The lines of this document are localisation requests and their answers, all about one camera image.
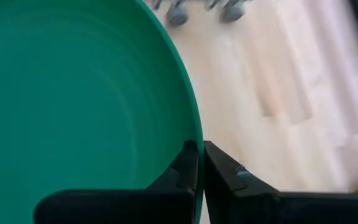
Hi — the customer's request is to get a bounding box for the grey wire dish rack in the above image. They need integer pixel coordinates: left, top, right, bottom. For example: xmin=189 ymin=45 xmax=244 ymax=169
xmin=152 ymin=0 xmax=254 ymax=27

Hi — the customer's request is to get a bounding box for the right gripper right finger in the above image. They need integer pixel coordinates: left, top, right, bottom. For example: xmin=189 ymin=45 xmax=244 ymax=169
xmin=203 ymin=141 xmax=358 ymax=224

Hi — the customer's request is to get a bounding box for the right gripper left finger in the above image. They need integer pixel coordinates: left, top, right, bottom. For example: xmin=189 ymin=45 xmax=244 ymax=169
xmin=34 ymin=139 xmax=200 ymax=224

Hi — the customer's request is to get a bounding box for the dark green plate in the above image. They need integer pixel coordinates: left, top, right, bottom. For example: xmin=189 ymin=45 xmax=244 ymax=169
xmin=0 ymin=0 xmax=204 ymax=224

